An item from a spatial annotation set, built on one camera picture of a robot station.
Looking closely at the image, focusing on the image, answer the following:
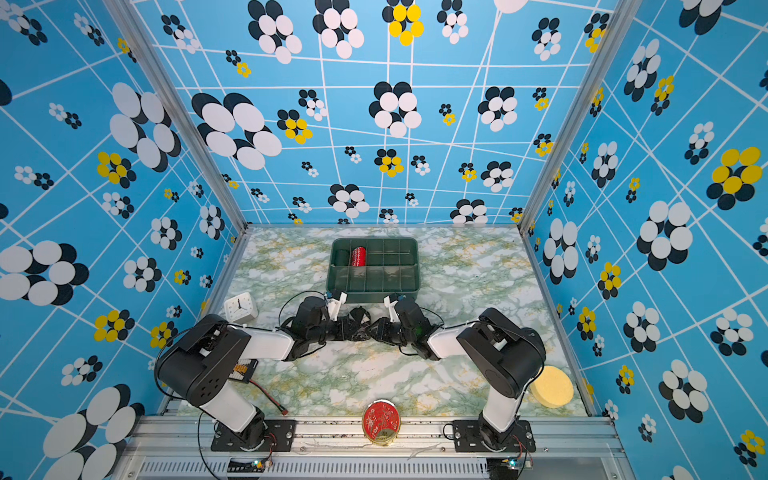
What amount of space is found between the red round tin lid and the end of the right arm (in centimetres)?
16

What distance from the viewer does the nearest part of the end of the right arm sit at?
0.71m

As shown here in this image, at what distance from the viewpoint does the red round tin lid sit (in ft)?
2.37
